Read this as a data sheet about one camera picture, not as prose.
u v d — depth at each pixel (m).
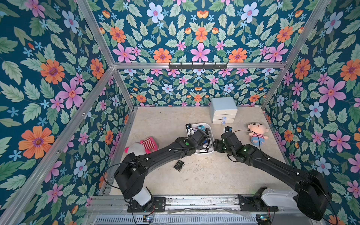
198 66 0.91
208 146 0.90
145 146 0.89
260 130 0.97
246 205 0.73
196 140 0.62
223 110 0.99
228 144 0.63
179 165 0.86
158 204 0.74
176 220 0.77
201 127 0.99
